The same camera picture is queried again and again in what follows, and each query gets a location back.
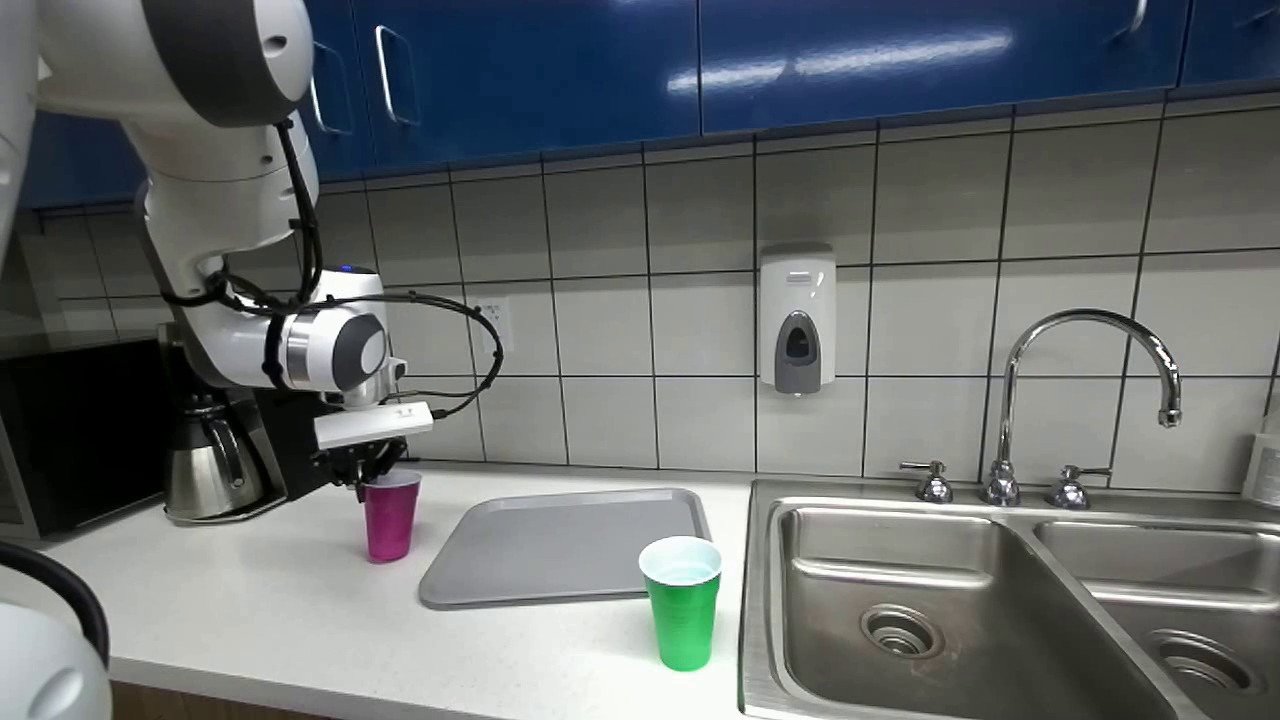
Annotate black microwave oven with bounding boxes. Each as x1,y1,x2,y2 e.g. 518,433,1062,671
0,341,175,539

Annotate black coffee maker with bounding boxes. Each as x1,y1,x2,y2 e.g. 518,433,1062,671
160,325,328,523

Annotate white wall soap dispenser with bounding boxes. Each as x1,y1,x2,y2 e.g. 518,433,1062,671
760,254,838,395

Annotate green plastic cup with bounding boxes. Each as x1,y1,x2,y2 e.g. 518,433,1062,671
640,535,725,671

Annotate purple plastic cup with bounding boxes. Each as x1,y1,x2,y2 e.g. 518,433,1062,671
364,465,422,563

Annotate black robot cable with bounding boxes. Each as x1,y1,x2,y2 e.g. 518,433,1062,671
166,117,507,425

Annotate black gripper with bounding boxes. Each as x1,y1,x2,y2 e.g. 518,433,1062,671
320,441,409,487

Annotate white rounded object foreground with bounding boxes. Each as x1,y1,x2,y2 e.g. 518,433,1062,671
0,544,113,720

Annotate stainless steel double sink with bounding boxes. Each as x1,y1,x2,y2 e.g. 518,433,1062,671
735,483,1280,720

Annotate steel coffee carafe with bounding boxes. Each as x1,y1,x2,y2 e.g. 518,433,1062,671
166,403,266,523

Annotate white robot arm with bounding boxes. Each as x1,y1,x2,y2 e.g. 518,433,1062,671
0,0,409,483

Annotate grey plastic tray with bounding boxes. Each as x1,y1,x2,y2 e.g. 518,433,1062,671
418,487,708,612

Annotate blue upper cabinets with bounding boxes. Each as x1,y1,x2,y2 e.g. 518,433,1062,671
18,0,1280,216

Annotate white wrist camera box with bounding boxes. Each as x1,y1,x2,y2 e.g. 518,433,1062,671
312,402,432,451

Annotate chrome sink faucet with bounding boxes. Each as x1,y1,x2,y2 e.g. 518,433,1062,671
898,303,1187,513

